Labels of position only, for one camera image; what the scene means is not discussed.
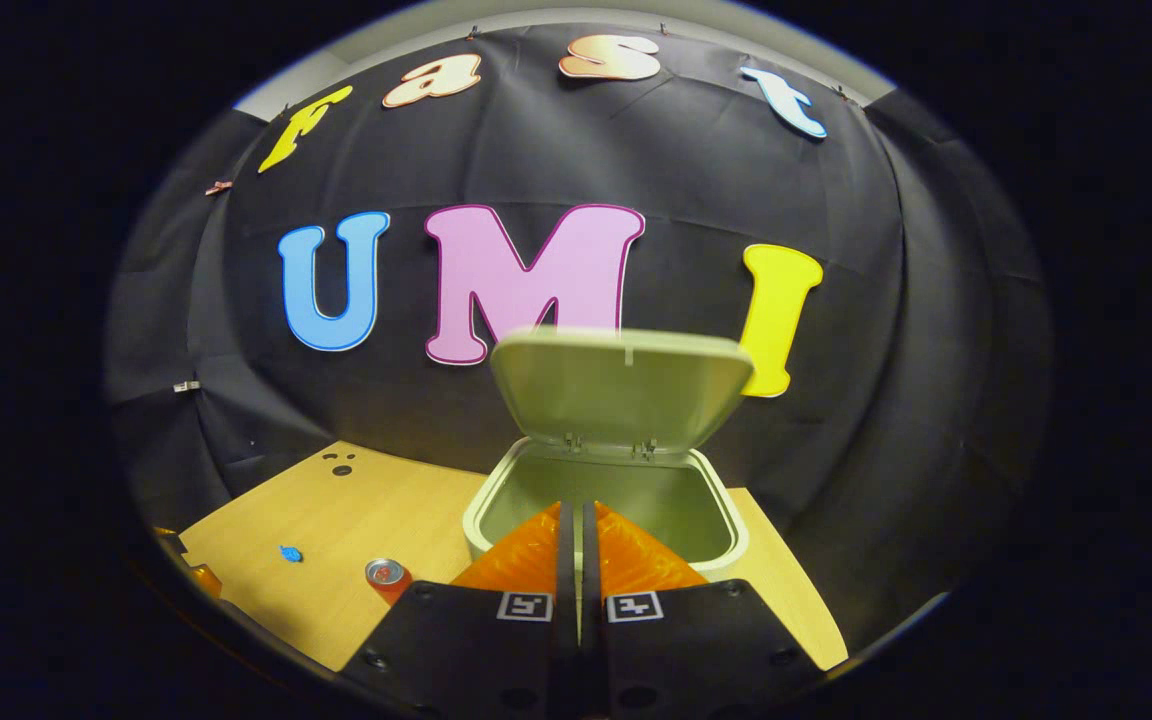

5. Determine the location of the pale green desktop garbage bin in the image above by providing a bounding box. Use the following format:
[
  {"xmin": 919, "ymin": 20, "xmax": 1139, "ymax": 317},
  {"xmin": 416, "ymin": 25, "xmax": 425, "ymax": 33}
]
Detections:
[{"xmin": 462, "ymin": 326, "xmax": 757, "ymax": 586}]

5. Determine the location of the black backdrop cloth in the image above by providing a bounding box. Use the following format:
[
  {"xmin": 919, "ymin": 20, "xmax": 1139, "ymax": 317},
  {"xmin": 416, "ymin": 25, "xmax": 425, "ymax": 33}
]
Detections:
[{"xmin": 104, "ymin": 22, "xmax": 1052, "ymax": 651}]

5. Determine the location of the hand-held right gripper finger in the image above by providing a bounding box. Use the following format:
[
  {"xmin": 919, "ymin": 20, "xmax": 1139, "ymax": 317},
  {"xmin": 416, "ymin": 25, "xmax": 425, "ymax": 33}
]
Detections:
[
  {"xmin": 581, "ymin": 500, "xmax": 827, "ymax": 720},
  {"xmin": 341, "ymin": 500, "xmax": 577, "ymax": 720}
]

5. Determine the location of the red pop can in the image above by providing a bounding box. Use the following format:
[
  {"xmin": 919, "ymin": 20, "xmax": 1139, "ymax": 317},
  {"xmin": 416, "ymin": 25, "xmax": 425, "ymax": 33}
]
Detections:
[{"xmin": 365, "ymin": 558, "xmax": 414, "ymax": 607}]

